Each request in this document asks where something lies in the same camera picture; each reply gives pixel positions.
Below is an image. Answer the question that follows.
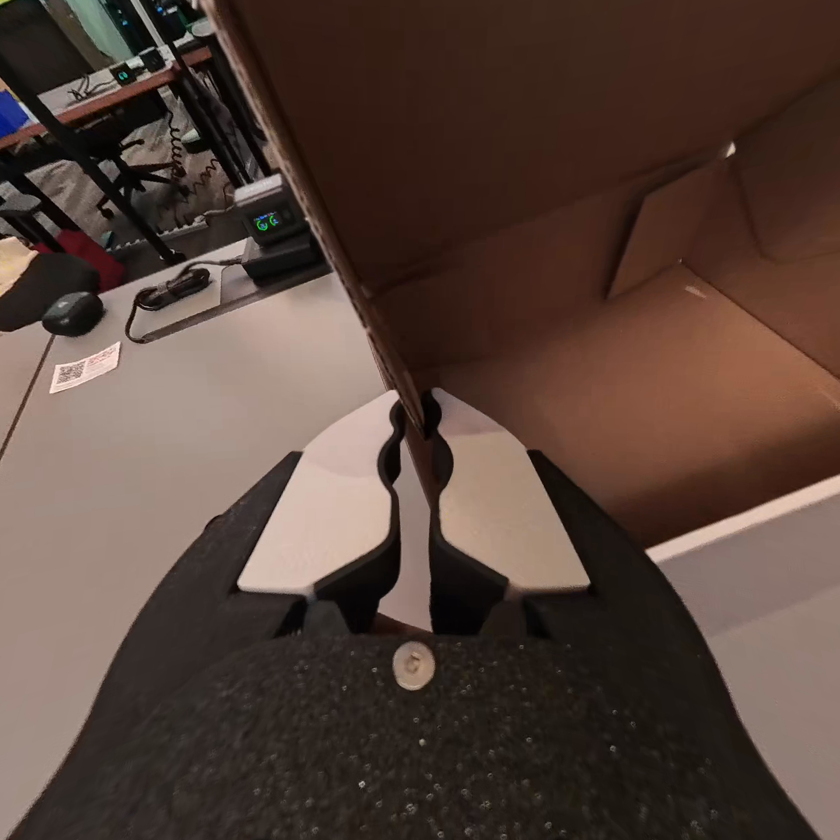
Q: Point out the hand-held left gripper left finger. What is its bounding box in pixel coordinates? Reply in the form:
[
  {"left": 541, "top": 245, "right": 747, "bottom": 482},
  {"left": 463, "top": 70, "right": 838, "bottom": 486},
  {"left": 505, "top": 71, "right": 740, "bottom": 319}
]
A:
[{"left": 236, "top": 390, "right": 403, "bottom": 636}]

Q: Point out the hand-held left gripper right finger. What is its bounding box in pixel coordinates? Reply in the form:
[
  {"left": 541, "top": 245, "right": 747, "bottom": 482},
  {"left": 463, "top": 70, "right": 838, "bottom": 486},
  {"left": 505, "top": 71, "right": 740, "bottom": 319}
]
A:
[{"left": 428, "top": 388, "right": 592, "bottom": 636}]

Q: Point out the brown cardboard box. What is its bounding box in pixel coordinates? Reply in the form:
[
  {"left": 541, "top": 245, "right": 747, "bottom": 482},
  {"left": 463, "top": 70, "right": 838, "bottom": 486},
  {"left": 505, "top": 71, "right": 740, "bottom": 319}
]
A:
[{"left": 197, "top": 0, "right": 840, "bottom": 549}]

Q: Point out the black power brick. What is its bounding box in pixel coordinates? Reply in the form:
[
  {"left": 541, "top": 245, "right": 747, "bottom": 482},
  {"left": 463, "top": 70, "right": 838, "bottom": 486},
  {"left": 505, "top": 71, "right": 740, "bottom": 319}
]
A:
[{"left": 243, "top": 235, "right": 332, "bottom": 287}]

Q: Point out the white code sticker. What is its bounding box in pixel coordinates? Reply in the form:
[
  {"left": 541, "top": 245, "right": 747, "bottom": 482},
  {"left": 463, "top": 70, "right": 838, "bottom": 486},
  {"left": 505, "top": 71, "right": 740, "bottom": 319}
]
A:
[{"left": 49, "top": 341, "right": 122, "bottom": 395}]

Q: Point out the grey charger with display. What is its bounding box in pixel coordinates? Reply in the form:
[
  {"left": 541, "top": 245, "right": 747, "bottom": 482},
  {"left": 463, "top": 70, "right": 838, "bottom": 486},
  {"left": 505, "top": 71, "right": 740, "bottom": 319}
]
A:
[{"left": 234, "top": 174, "right": 309, "bottom": 247}]

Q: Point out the black computer mouse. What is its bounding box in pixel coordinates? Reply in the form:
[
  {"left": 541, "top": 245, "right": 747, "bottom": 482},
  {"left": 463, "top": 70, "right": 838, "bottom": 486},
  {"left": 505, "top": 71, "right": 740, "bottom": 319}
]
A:
[{"left": 41, "top": 290, "right": 106, "bottom": 338}]

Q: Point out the red cloth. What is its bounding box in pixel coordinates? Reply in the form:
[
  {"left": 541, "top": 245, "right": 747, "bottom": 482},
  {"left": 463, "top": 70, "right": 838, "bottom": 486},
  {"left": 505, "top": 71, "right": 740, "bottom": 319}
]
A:
[{"left": 33, "top": 230, "right": 126, "bottom": 291}]

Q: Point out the black bag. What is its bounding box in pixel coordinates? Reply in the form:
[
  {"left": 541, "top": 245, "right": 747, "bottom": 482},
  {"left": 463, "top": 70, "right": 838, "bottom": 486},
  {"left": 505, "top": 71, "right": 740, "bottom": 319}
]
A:
[{"left": 0, "top": 252, "right": 102, "bottom": 332}]

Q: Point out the cream cloth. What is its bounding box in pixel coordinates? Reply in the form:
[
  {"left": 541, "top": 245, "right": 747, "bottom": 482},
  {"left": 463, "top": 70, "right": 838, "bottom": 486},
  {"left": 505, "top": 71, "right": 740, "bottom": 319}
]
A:
[{"left": 0, "top": 236, "right": 40, "bottom": 296}]

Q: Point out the black office chair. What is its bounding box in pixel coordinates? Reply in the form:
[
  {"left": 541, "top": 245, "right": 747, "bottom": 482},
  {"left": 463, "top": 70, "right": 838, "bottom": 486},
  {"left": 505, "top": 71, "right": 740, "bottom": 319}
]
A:
[{"left": 66, "top": 112, "right": 179, "bottom": 219}]

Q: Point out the brown wooden desk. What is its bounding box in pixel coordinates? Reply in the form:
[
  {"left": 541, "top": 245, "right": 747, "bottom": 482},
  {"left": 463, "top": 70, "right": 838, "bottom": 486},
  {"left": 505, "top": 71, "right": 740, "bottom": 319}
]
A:
[{"left": 0, "top": 46, "right": 217, "bottom": 153}]

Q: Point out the black coiled cable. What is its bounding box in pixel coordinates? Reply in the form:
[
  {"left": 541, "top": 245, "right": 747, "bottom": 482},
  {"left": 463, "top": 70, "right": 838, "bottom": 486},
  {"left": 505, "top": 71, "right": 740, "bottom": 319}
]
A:
[{"left": 167, "top": 110, "right": 193, "bottom": 179}]

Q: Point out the black metal frame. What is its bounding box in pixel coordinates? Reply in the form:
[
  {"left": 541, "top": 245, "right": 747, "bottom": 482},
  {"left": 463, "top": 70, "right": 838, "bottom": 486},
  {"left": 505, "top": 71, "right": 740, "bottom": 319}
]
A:
[{"left": 0, "top": 0, "right": 263, "bottom": 265}]

